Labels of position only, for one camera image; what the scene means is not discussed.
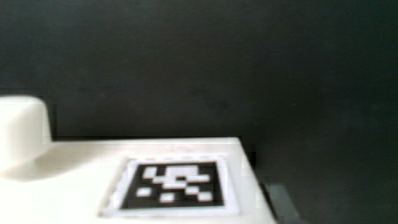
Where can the white front drawer box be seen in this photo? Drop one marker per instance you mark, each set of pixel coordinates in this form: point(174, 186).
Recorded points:
point(161, 181)

